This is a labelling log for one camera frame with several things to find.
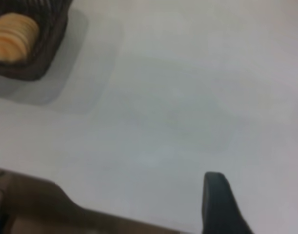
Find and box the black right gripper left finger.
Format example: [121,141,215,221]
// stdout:
[200,171,254,234]

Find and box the striped orange bread loaf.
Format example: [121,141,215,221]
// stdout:
[0,13,40,64]

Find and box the black wicker basket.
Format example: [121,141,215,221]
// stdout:
[0,0,74,82]

